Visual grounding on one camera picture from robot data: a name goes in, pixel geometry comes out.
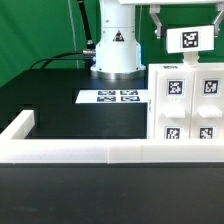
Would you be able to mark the white cabinet door panel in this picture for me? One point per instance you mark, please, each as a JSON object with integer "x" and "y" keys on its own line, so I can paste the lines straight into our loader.
{"x": 208, "y": 105}

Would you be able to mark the white cabinet body box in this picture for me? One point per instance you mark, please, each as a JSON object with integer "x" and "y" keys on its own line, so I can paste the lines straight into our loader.
{"x": 187, "y": 66}

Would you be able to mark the white cabinet top block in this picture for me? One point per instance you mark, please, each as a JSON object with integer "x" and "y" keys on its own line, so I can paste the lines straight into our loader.
{"x": 190, "y": 39}

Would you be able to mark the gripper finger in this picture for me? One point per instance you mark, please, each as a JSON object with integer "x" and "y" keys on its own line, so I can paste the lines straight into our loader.
{"x": 217, "y": 21}
{"x": 160, "y": 31}

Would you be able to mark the white U-shaped obstacle wall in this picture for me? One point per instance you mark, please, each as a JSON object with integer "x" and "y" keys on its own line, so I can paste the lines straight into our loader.
{"x": 16, "y": 147}

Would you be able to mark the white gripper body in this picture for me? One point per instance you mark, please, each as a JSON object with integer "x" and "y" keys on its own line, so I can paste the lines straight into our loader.
{"x": 169, "y": 2}

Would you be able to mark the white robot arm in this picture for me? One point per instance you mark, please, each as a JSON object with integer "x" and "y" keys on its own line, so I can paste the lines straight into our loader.
{"x": 118, "y": 54}

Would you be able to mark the white base tag plate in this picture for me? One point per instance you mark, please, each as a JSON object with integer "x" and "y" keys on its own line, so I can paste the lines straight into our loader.
{"x": 112, "y": 96}

